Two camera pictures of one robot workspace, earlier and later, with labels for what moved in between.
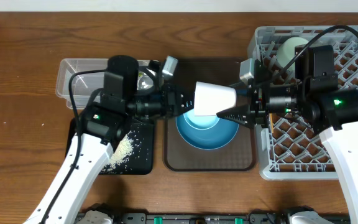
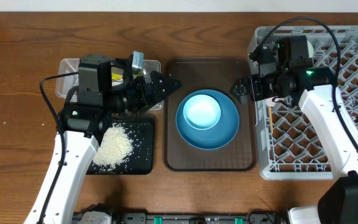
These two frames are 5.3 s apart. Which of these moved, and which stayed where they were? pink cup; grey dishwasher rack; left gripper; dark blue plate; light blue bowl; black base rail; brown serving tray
Moved: pink cup; left gripper
Stayed: light blue bowl; dark blue plate; brown serving tray; black base rail; grey dishwasher rack
